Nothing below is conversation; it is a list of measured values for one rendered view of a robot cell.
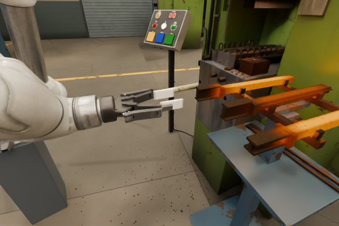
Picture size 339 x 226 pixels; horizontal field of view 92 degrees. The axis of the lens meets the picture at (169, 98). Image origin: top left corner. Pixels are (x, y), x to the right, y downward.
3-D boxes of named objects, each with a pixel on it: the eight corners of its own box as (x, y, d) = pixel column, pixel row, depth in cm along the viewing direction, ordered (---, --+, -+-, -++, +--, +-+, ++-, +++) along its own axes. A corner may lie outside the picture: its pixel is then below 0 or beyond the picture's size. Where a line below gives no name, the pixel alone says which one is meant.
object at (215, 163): (217, 195, 121) (228, 149, 98) (191, 158, 151) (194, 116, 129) (270, 169, 140) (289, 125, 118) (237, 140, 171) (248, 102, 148)
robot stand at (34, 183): (32, 225, 104) (-21, 159, 75) (33, 199, 119) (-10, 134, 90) (67, 207, 114) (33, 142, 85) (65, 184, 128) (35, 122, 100)
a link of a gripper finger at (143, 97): (123, 111, 49) (121, 109, 50) (154, 99, 55) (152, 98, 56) (122, 100, 47) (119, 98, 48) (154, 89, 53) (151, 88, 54)
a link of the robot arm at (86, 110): (80, 137, 43) (104, 132, 44) (70, 108, 38) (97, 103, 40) (83, 118, 50) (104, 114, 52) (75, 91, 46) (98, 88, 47)
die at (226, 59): (233, 69, 91) (236, 53, 86) (211, 60, 107) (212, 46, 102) (284, 60, 105) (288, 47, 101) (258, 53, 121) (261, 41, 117)
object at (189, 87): (156, 98, 129) (156, 92, 126) (154, 95, 133) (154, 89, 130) (204, 88, 144) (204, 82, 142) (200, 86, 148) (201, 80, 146)
